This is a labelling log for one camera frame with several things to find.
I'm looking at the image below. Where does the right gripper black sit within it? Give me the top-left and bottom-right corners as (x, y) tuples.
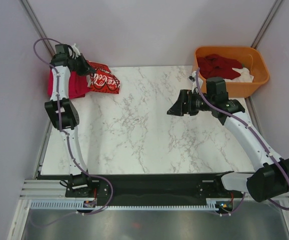
(166, 89), (214, 116)

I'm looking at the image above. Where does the white t-shirt red print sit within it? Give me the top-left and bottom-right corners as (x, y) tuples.
(86, 61), (121, 94)

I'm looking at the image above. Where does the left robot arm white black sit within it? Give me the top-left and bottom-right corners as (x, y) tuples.
(44, 43), (96, 197)

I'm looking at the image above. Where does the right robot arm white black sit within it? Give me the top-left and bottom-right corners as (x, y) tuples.
(167, 77), (289, 203)

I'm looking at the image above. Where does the folded pink t-shirt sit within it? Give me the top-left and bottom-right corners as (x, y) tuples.
(47, 66), (91, 99)

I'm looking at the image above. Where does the dark red t-shirt in bin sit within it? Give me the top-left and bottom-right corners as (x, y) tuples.
(197, 54), (243, 79)

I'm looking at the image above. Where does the white t-shirt in bin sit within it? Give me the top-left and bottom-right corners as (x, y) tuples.
(219, 67), (254, 83)

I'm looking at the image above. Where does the orange plastic bin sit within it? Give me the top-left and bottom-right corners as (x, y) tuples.
(192, 46), (270, 98)

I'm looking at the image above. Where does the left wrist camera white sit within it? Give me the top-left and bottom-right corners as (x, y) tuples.
(71, 43), (81, 58)

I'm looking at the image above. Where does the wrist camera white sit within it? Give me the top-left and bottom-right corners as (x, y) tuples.
(188, 71), (197, 82)
(71, 43), (81, 58)

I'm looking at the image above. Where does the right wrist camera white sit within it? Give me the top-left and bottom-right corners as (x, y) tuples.
(188, 71), (197, 82)

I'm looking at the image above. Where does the aluminium rail frame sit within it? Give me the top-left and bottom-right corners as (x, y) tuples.
(20, 179), (66, 200)

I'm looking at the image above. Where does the white slotted cable duct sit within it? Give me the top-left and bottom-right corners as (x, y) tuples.
(30, 199), (233, 211)

